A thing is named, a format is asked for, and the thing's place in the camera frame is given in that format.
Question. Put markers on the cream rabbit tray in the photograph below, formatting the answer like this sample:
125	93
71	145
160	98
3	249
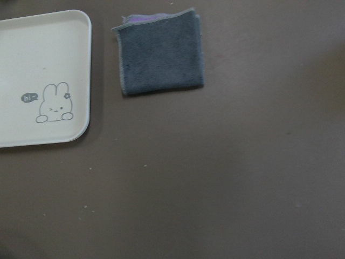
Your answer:
45	78

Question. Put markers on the grey folded cloth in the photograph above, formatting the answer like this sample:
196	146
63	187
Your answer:
160	52

